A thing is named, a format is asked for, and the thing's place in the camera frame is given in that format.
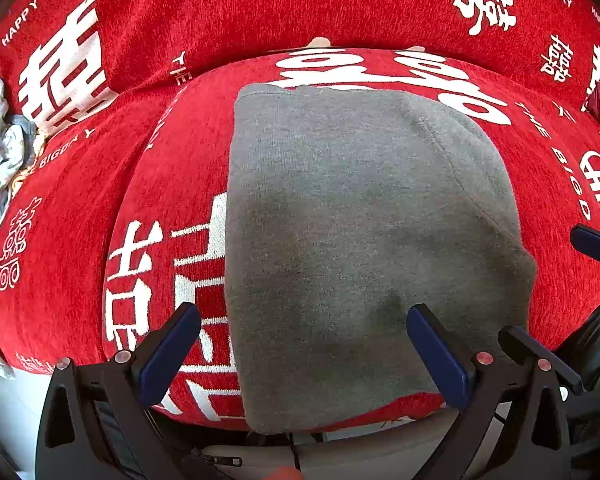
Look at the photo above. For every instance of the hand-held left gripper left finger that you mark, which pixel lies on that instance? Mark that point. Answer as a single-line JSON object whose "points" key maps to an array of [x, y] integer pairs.
{"points": [[172, 355]]}

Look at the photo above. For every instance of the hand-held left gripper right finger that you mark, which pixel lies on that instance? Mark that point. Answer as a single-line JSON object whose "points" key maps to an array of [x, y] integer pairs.
{"points": [[437, 355]]}

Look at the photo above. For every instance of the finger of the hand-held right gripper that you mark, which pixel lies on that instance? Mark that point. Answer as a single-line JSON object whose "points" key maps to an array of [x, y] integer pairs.
{"points": [[525, 345], [595, 246]]}

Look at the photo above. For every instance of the grey knit sweater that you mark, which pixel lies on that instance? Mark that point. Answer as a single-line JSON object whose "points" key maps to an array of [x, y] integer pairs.
{"points": [[355, 235]]}

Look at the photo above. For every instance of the pale blue patterned cloth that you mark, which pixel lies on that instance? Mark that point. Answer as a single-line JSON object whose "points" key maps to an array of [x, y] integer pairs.
{"points": [[0, 150]]}

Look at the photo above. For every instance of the red printed sofa cover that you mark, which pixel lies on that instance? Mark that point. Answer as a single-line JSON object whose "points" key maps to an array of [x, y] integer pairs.
{"points": [[180, 35]]}

